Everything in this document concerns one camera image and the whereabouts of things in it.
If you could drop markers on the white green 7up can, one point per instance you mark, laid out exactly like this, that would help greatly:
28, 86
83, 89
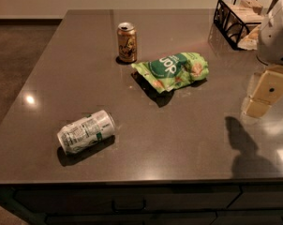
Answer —
85, 132

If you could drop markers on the green snack chip bag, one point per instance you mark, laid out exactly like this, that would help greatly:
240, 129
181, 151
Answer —
174, 71

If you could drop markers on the dark drawer handle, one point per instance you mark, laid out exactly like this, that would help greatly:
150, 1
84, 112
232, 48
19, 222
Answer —
128, 205

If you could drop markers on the black wire basket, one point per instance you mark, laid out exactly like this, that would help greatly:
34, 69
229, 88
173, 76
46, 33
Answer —
221, 17

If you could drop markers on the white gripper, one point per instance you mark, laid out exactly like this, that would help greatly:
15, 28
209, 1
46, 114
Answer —
275, 39

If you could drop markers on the gold orange soda can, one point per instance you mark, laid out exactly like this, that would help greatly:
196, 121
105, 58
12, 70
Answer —
127, 42

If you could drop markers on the napkins in basket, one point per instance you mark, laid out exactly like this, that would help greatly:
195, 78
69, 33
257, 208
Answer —
244, 23

